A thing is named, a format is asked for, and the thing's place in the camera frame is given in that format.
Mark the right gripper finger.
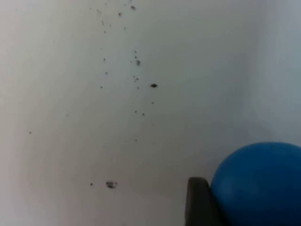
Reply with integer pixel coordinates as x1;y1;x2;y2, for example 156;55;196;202
184;177;227;226

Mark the blue ball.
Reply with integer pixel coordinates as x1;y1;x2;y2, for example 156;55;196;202
210;141;301;226

